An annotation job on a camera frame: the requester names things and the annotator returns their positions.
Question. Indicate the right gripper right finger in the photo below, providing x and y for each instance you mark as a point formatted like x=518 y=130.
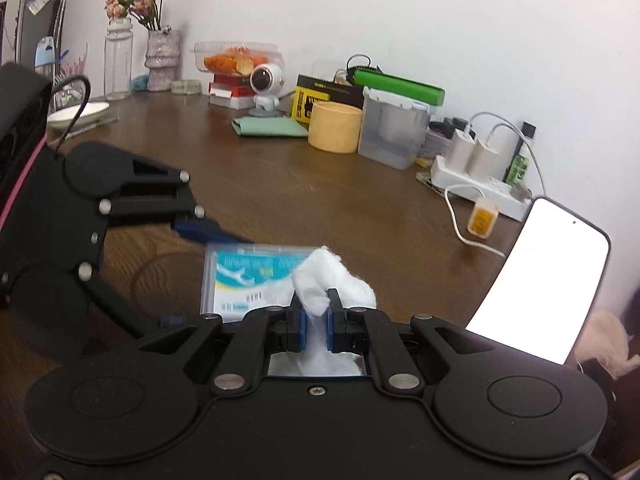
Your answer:
x=371 y=334

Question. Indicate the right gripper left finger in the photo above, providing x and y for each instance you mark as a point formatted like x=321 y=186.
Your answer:
x=269 y=341

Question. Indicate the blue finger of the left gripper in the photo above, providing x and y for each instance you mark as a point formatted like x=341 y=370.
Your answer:
x=206 y=231

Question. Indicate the clear dental floss pick box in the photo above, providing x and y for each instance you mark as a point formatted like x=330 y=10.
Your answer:
x=238 y=278

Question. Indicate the white cotton wad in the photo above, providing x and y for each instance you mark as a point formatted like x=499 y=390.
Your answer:
x=312 y=279

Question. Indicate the clear plastic storage container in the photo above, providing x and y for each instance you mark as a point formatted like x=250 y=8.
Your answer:
x=393 y=128

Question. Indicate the green folded cloth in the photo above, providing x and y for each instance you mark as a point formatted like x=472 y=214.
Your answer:
x=276 y=127

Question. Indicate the red white boxes stack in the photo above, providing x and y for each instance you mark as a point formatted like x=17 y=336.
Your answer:
x=232 y=92

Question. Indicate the small grey green block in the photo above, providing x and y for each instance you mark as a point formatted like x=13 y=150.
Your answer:
x=186 y=87

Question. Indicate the white astronaut figurine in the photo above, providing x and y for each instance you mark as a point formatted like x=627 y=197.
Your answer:
x=266 y=81

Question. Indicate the yellow round cup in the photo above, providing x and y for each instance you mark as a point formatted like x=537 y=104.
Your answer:
x=334 y=127

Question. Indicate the yellow white plug adapter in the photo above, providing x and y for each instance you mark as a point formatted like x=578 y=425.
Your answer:
x=483 y=218

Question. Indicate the clear snack clamshell box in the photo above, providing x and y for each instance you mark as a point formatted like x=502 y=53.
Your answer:
x=235 y=58

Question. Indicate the black yellow Yunmo box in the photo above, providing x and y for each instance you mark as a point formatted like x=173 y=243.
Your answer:
x=309 y=90

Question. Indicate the pink textured vase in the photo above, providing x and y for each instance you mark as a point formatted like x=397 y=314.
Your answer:
x=162 y=58

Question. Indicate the smartphone with white screen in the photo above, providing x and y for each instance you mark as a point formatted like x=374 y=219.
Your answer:
x=546 y=287

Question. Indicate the white power strip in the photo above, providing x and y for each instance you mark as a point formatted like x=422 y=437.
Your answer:
x=463 y=186

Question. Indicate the white charger right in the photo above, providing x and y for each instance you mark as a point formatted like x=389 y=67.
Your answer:
x=482 y=161

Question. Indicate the white charger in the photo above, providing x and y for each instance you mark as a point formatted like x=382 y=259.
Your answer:
x=460 y=150
x=482 y=161

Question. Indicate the clear glass bottle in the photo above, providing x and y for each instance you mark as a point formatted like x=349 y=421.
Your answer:
x=117 y=59

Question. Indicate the white charger left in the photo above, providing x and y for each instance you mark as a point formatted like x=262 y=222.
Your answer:
x=460 y=150

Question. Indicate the green cylindrical case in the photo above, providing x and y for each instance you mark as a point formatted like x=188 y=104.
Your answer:
x=411 y=89

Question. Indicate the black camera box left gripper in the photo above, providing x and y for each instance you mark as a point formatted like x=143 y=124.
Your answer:
x=25 y=98

